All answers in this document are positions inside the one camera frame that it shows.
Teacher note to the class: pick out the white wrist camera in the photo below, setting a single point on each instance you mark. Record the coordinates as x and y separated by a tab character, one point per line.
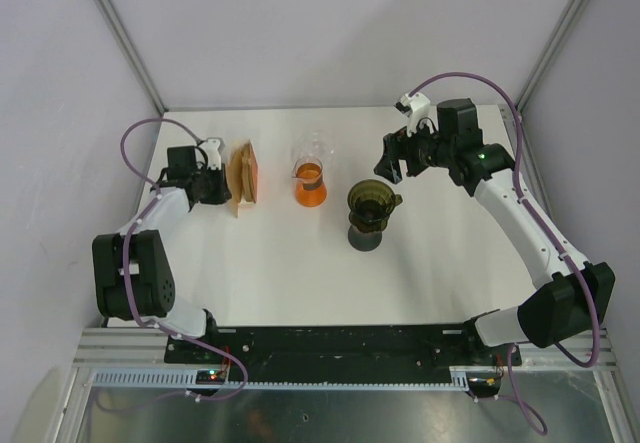
213	149
416	107

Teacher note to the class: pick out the aluminium frame rail left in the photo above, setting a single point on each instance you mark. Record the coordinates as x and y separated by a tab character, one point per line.
130	53

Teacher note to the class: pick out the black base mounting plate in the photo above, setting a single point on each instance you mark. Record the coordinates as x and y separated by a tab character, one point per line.
359	353

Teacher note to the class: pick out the grey slotted cable duct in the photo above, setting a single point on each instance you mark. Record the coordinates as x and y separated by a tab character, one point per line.
208	379

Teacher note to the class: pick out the aluminium frame rail right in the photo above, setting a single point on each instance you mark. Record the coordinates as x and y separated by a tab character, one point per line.
561	31

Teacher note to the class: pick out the green glass coffee dripper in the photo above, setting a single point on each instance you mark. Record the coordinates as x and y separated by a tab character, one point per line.
371	202

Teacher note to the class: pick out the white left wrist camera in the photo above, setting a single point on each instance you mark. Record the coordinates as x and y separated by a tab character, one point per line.
213	149

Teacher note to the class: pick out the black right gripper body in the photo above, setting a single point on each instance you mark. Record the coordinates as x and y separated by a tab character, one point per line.
420	150

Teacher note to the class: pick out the clear empty glass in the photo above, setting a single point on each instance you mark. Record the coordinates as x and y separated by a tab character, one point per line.
317	144

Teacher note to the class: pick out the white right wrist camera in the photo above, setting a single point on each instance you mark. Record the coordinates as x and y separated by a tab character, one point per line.
416	107

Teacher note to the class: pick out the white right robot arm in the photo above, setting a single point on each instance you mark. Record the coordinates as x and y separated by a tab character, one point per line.
571	294

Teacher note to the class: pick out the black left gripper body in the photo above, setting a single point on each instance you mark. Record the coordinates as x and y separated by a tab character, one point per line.
211	184

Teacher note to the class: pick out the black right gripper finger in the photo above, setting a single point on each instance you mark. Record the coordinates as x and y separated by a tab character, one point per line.
382	168
395	171

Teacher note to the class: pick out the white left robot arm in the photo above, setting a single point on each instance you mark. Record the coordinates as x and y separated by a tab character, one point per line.
132	274

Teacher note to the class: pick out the aluminium frame rail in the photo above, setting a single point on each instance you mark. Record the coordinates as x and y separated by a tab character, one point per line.
561	31
130	53

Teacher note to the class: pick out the orange liquid glass beaker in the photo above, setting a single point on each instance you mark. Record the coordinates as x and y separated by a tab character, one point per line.
310	189

